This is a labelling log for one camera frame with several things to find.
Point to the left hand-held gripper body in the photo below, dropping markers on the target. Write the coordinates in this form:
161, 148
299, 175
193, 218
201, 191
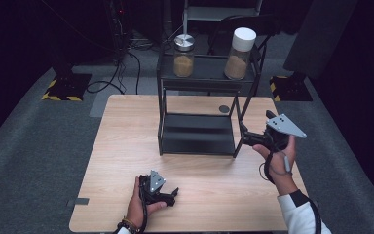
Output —
156, 182

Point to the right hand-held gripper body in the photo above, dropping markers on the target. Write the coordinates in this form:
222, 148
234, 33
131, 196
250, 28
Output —
284, 125

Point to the black metal two-tier rack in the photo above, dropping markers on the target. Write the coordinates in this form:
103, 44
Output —
204, 113

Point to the glass jar with white lid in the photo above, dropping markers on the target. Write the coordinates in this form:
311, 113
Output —
238, 55

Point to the glass jar with silver lid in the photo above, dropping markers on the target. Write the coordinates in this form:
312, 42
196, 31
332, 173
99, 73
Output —
184, 58

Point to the person's left hand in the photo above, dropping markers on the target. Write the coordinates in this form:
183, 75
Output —
135, 204

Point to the person's right hand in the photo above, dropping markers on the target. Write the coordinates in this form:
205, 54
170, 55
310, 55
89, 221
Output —
280, 162

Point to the grey round table grommet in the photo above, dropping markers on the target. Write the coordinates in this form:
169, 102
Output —
224, 109

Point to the grey tape strip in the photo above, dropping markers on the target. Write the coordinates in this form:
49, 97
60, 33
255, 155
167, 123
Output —
78, 202

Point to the grey upright panel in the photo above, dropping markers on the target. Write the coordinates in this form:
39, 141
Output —
318, 35

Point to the black folding chair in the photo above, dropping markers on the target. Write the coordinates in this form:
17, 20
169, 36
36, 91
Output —
266, 24

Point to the white metal stand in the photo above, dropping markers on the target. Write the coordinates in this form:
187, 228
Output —
219, 13

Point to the dark equipment stand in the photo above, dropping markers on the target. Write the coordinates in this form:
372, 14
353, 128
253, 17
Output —
118, 29

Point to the black yellow striped base plate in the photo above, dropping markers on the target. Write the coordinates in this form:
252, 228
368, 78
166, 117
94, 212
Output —
66, 87
290, 87

